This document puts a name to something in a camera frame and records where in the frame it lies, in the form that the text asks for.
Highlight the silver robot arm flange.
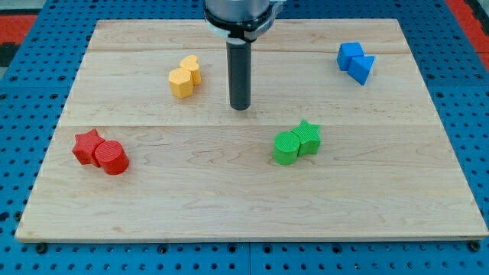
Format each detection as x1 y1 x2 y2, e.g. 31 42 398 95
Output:
203 0 286 45

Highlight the yellow hexagon block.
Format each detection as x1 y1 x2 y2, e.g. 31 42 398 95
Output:
169 68 193 99

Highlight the green cylinder block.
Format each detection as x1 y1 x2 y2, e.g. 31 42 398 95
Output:
273 131 300 165

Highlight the green star block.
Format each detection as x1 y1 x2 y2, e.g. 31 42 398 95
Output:
291 120 322 157

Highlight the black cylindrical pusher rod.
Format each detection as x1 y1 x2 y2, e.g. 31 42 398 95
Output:
226 42 251 111

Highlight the yellow heart block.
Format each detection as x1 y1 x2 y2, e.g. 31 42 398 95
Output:
180 55 202 85

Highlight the light wooden board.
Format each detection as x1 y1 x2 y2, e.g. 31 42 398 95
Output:
16 19 488 243

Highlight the blue cube block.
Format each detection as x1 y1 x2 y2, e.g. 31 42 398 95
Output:
336 42 364 71

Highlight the blue triangle block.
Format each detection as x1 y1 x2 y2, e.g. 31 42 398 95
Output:
348 56 375 86

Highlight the red cylinder block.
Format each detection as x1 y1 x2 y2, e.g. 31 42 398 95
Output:
95 140 130 175

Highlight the red star block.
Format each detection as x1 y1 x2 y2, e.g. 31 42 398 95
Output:
72 129 105 167

